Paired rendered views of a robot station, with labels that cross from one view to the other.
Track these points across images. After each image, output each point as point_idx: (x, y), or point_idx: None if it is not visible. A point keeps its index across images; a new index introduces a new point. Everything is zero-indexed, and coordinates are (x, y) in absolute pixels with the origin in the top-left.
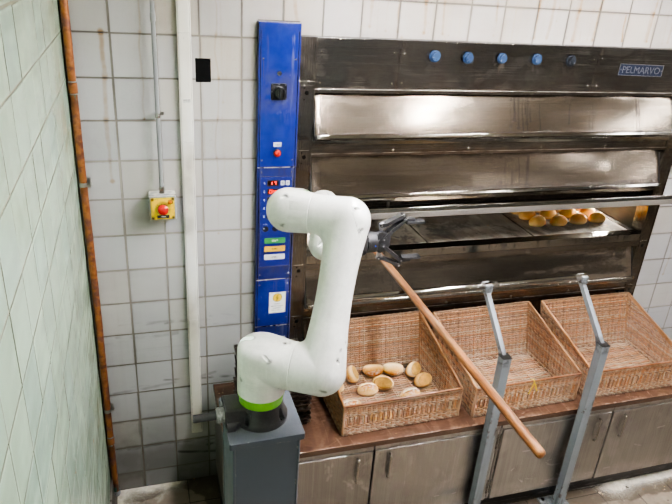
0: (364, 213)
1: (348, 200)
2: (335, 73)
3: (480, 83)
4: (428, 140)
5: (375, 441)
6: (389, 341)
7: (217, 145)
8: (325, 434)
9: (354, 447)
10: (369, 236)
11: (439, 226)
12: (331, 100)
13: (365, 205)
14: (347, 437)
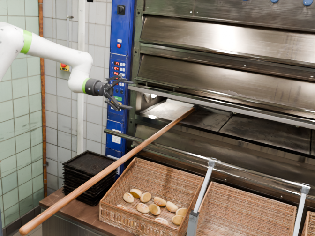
0: (4, 33)
1: (4, 25)
2: (156, 2)
3: (256, 17)
4: (213, 54)
5: (110, 232)
6: (178, 189)
7: (94, 37)
8: (93, 215)
9: (98, 229)
10: (97, 84)
11: (244, 129)
12: (154, 19)
13: (12, 31)
14: (101, 222)
